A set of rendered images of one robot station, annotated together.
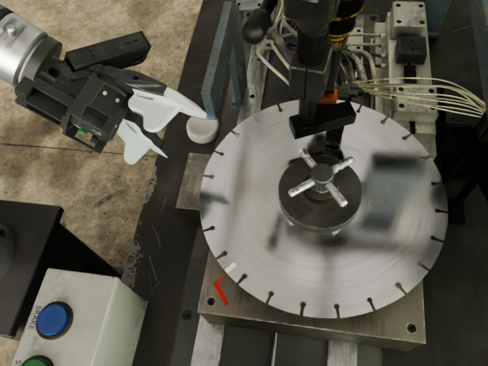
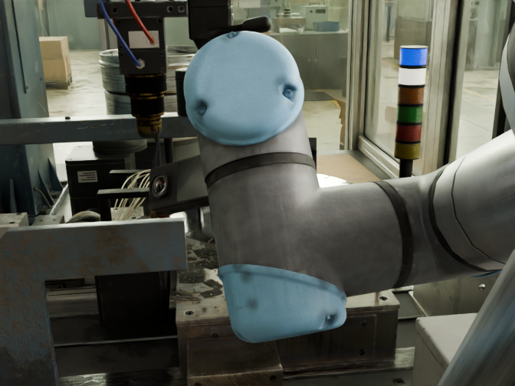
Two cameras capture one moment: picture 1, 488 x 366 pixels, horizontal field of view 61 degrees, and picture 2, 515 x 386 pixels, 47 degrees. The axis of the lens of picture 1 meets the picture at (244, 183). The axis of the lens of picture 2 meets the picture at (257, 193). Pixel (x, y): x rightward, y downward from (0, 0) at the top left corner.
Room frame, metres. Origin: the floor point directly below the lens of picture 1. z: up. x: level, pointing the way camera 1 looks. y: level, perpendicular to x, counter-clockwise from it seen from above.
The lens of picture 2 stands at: (0.60, 0.67, 1.25)
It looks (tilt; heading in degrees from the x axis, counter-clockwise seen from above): 19 degrees down; 246
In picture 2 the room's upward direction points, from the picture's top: 1 degrees counter-clockwise
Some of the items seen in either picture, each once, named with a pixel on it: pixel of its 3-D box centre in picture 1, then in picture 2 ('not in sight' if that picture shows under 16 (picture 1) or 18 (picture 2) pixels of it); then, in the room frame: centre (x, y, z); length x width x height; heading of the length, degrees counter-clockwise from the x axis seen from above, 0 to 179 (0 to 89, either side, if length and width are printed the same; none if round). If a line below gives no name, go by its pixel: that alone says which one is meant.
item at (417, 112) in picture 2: not in sight; (409, 112); (-0.05, -0.15, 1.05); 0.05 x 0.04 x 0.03; 73
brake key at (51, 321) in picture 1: (54, 320); not in sight; (0.15, 0.29, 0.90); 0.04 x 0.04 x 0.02
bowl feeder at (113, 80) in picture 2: not in sight; (162, 118); (0.19, -0.89, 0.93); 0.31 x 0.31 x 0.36
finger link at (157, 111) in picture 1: (163, 113); not in sight; (0.32, 0.08, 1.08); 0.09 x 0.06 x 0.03; 61
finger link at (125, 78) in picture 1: (135, 89); not in sight; (0.36, 0.11, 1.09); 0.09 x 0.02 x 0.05; 61
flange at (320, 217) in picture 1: (319, 188); not in sight; (0.25, -0.10, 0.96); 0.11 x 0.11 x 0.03
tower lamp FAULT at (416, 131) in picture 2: not in sight; (408, 130); (-0.05, -0.15, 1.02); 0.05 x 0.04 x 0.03; 73
